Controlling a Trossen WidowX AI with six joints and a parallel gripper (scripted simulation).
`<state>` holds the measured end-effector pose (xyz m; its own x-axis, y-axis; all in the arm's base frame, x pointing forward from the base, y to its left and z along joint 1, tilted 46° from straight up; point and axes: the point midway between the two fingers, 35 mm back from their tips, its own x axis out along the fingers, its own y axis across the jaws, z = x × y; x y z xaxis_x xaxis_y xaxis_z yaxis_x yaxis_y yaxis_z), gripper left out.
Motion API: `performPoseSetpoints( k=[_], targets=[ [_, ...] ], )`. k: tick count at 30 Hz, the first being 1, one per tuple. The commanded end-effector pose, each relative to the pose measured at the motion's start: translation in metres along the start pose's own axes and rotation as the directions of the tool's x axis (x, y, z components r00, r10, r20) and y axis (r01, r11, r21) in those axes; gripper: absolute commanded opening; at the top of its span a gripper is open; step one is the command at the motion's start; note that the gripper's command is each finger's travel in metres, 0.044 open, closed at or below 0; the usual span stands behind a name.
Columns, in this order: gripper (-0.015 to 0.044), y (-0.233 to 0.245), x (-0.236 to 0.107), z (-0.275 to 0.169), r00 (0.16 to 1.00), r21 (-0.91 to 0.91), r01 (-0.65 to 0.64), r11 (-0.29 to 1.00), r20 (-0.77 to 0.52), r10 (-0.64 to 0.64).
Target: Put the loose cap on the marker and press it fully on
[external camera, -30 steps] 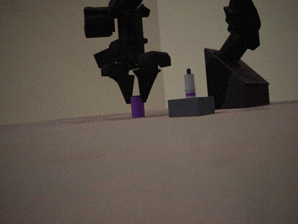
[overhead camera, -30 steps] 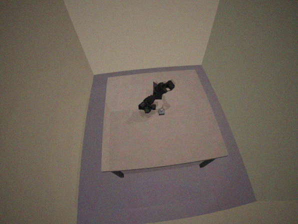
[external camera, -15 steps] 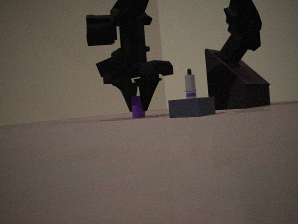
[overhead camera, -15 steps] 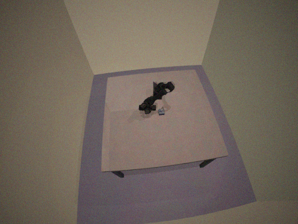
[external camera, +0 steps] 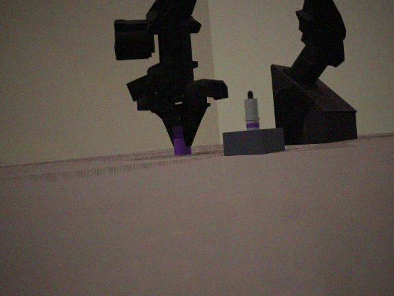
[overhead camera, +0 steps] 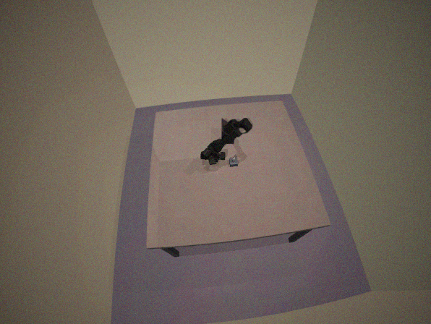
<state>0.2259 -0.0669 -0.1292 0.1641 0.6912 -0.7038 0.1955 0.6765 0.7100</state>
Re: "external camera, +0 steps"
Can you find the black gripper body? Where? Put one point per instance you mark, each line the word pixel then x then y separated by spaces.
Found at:
pixel 186 89

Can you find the grey marker with purple band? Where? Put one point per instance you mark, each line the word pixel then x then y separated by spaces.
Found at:
pixel 251 112

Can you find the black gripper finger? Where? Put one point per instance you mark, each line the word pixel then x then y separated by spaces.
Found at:
pixel 170 118
pixel 191 115

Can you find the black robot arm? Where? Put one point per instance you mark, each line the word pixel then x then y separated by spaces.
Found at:
pixel 320 22

